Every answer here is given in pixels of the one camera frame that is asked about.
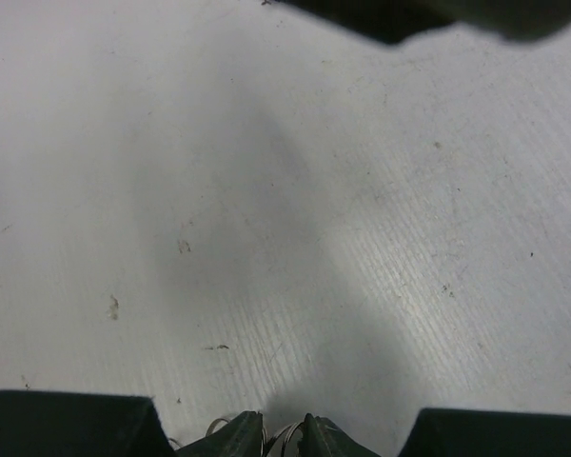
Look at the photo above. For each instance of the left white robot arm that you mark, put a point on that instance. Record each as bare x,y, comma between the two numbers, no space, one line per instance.
390,22

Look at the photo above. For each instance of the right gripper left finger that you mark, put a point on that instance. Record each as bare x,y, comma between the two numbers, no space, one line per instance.
242,436

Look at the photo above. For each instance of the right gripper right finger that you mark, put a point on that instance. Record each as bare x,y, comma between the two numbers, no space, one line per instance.
323,438

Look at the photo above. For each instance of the metal disc keyring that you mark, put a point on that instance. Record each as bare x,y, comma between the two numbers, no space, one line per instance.
283,435

